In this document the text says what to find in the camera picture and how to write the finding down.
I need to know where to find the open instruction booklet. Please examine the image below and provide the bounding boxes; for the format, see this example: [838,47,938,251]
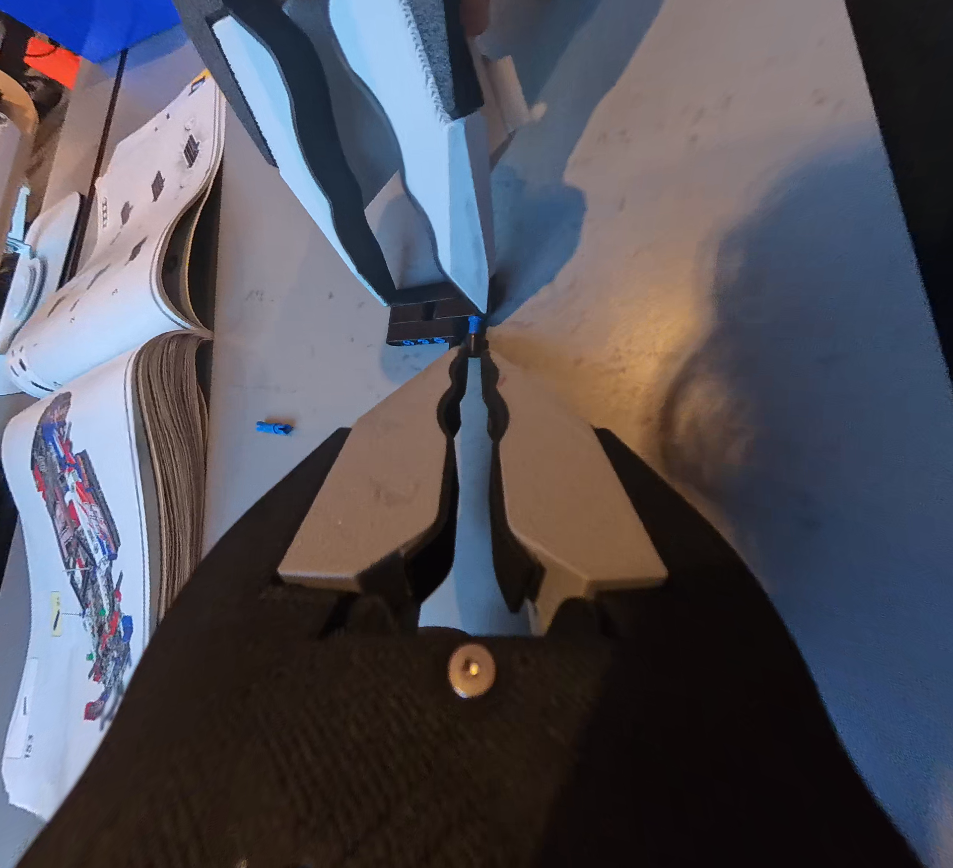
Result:
[0,71,228,820]

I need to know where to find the white rounded object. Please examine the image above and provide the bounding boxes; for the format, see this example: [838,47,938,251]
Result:
[0,192,83,355]

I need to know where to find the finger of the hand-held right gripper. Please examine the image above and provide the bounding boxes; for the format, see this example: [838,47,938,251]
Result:
[320,0,496,316]
[210,11,407,309]

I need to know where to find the black brick assembly with blue pins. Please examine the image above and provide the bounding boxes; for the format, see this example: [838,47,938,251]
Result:
[386,283,488,348]

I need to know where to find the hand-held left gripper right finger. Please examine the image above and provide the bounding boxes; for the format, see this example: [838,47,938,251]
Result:
[480,350,669,623]

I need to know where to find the orange object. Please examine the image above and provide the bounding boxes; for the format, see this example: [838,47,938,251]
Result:
[26,36,81,88]

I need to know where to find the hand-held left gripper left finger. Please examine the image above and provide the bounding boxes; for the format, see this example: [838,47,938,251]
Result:
[276,347,470,612]

